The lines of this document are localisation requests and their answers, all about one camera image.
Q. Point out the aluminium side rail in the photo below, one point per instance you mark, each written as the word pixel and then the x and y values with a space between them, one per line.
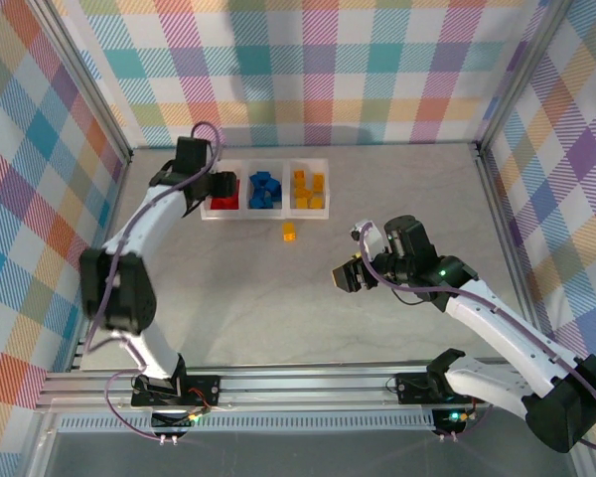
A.
pixel 120 184
pixel 496 199

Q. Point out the aluminium mounting rail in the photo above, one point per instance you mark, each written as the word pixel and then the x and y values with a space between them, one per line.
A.
pixel 303 387

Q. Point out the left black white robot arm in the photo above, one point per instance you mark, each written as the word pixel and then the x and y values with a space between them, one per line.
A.
pixel 146 218

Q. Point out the yellow lego brick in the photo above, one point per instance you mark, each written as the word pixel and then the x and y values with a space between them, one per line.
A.
pixel 319 181
pixel 299 177
pixel 289 232
pixel 301 191
pixel 317 203
pixel 303 203

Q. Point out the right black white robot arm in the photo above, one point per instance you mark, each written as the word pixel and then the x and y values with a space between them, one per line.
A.
pixel 501 328

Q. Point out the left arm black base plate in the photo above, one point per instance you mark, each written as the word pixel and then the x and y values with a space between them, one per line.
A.
pixel 206 385

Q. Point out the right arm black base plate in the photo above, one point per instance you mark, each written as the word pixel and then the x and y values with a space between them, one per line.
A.
pixel 409 385

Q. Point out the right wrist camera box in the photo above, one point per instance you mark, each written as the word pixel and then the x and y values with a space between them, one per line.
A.
pixel 371 241

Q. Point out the aluminium frame post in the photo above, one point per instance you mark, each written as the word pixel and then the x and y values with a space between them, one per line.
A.
pixel 87 79
pixel 521 74

